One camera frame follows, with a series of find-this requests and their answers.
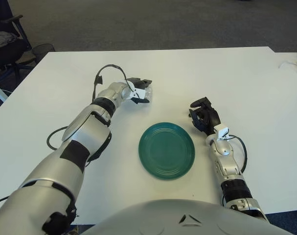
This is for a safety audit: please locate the black wire mesh bin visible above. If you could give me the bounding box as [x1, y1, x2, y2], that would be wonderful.
[31, 43, 56, 64]

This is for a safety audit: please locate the green round plate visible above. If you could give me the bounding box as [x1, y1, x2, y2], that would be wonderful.
[138, 122, 196, 181]

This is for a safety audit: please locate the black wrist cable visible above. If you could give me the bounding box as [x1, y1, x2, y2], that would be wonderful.
[92, 64, 136, 103]
[228, 134, 248, 176]

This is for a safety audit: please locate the thin white cable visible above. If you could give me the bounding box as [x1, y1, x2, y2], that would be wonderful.
[278, 60, 297, 69]

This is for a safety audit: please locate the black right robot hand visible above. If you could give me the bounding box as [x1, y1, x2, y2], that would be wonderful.
[188, 97, 222, 135]

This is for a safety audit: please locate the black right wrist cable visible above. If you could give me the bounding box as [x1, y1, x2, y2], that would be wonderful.
[228, 134, 248, 176]

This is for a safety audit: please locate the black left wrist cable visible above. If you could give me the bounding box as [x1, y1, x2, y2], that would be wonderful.
[92, 64, 136, 103]

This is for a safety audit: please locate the grey cloth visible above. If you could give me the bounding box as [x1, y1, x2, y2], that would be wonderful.
[0, 31, 17, 48]

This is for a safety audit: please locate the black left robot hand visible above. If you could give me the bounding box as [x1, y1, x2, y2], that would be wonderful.
[125, 77, 154, 106]

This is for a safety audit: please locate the silver robot torso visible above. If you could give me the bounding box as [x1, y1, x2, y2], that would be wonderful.
[82, 199, 293, 235]

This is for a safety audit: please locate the thin black upper arm cable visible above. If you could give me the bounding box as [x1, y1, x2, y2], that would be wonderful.
[46, 126, 69, 150]

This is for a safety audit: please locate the black office chair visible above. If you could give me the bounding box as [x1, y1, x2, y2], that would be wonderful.
[0, 0, 35, 81]

